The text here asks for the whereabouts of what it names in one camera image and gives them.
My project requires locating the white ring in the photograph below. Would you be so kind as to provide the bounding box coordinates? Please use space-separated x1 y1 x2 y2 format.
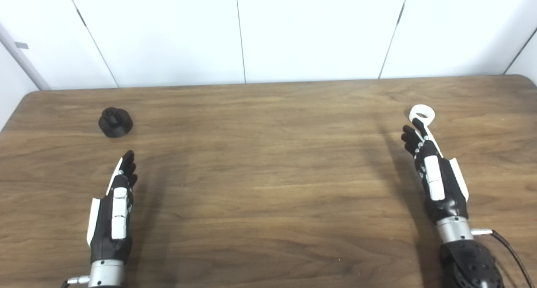
409 105 435 131

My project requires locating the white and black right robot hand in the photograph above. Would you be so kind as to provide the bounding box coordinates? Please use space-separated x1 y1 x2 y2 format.
401 117 469 224

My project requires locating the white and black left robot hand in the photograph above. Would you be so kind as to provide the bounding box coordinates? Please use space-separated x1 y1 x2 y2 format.
86 150 138 263

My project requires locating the round black part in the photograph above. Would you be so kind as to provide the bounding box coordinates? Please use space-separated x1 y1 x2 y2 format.
99 107 134 138

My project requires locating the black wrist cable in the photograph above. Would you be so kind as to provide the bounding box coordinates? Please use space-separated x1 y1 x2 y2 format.
61 275 91 288
471 228 534 288

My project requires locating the grey wall corner post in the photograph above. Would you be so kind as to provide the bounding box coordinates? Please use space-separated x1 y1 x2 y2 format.
0 23 52 91

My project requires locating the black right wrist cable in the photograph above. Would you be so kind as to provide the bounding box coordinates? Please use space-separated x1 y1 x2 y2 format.
471 228 534 288

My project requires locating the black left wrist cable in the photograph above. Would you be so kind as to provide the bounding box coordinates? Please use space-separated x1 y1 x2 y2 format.
61 275 91 288

